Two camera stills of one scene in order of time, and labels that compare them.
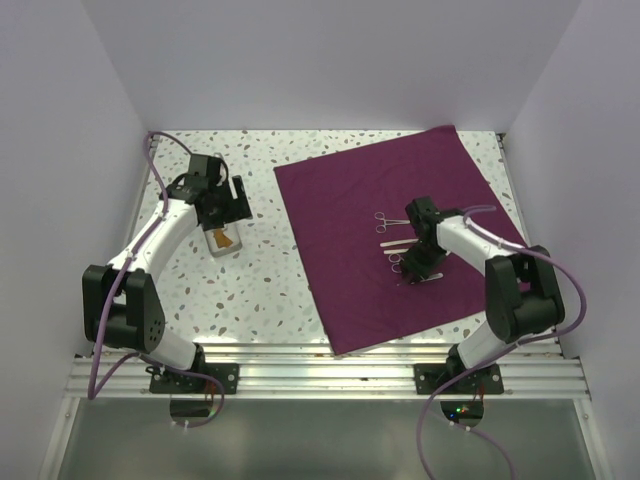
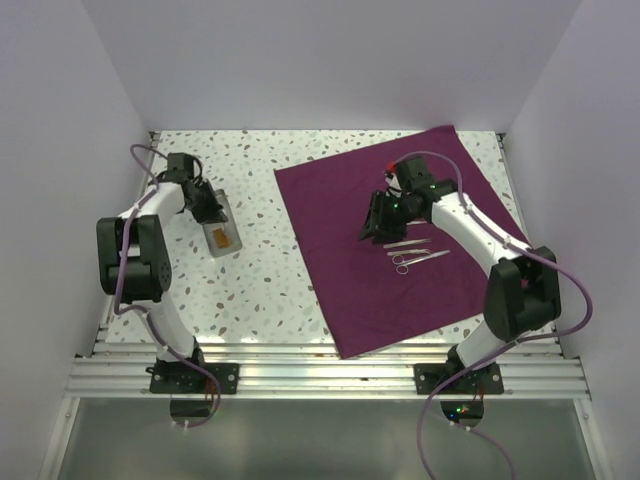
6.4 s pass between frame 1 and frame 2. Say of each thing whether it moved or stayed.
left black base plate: stayed
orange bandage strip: stayed
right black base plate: stayed
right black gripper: moved
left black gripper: moved
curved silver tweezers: stayed
